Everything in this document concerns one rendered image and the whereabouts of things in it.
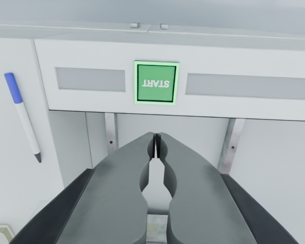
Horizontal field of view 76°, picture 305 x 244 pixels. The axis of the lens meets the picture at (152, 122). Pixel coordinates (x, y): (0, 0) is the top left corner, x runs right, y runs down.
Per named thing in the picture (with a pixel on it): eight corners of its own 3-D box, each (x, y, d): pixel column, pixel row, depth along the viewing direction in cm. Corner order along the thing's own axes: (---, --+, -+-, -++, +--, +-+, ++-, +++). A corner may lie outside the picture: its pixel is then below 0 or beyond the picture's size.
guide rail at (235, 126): (205, 238, 64) (207, 248, 61) (199, 238, 64) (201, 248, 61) (245, 92, 41) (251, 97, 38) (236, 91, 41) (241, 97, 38)
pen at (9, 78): (41, 164, 30) (9, 74, 24) (35, 164, 30) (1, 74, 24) (45, 160, 31) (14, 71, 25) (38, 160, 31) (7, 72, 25)
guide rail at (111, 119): (122, 235, 64) (121, 245, 61) (116, 235, 64) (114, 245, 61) (115, 86, 40) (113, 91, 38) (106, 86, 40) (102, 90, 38)
